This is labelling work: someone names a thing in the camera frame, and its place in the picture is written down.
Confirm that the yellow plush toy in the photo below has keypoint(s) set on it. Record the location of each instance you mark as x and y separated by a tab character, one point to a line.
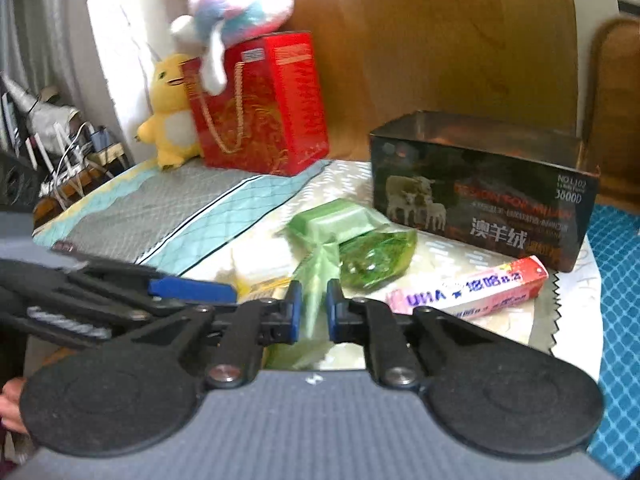
172	120

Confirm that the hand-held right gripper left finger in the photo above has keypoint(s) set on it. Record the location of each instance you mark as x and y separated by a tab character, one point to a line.
295	310

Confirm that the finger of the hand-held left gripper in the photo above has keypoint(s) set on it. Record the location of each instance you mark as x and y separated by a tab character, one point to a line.
195	291

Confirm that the clear green candy packet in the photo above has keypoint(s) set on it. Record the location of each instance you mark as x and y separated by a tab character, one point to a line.
377	260

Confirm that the wooden headboard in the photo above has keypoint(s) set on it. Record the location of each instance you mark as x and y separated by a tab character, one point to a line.
430	40

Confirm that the wooden side table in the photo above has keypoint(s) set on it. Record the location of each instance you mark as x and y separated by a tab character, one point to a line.
75	190

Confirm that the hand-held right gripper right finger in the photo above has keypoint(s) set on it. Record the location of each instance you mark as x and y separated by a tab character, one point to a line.
334	310

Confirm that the light green snack packet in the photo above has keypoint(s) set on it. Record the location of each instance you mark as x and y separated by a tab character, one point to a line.
340	220

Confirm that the yellow snack packet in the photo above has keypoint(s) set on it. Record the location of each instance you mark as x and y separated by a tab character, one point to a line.
262	289

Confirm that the wooden chair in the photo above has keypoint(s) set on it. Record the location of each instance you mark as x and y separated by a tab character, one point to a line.
617	110

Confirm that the red gift bag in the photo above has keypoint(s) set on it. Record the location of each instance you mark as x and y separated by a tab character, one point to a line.
270	110

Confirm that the white leaf pattern cloth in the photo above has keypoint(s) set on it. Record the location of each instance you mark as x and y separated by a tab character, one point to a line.
500	330

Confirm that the person's left hand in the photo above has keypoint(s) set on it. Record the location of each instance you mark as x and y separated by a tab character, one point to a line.
11	405

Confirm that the grey curtain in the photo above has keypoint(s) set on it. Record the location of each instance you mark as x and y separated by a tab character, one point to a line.
35	25

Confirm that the white pastel plush toy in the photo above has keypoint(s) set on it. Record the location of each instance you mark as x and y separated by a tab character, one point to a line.
245	5

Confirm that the teal grey quilted blanket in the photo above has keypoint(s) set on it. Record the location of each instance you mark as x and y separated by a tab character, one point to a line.
150	210

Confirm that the blue patterned cloth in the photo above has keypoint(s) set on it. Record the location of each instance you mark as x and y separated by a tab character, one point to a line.
620	310

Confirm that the pink candy box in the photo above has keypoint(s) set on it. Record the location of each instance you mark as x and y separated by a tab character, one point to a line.
475	287

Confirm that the dark ribbed object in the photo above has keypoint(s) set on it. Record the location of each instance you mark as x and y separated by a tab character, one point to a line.
17	180

